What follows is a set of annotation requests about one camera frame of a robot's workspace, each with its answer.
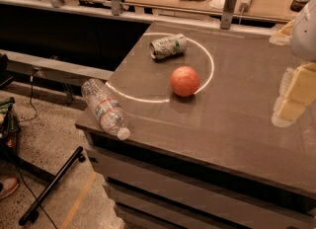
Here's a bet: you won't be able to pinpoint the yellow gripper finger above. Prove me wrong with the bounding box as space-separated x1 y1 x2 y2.
276 21 294 37
276 62 316 122

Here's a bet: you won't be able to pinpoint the red apple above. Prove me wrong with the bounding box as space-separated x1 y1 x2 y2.
170 66 199 97

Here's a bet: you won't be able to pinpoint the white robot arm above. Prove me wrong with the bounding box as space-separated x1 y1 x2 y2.
272 0 316 127

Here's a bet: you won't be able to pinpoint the green 7up can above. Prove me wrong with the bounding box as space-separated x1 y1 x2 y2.
149 34 187 60

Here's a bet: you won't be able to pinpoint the black round object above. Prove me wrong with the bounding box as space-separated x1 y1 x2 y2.
290 0 310 12

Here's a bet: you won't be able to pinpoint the grey drawer cabinet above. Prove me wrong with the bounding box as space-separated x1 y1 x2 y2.
83 132 316 229

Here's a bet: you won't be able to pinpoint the clear plastic water bottle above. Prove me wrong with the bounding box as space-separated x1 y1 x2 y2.
81 78 130 140

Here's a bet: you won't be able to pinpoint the dark bag on floor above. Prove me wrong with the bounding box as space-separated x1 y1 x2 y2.
0 97 20 149

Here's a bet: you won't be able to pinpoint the black metal floor bar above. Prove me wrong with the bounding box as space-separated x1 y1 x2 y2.
19 146 85 226

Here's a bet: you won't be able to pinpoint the white and orange shoe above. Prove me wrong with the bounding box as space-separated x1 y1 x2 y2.
0 178 19 199

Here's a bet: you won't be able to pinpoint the metal rail bracket right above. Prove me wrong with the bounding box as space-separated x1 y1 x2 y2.
220 0 237 30

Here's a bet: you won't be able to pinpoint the black floor cable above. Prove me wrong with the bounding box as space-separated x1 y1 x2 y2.
18 73 39 123

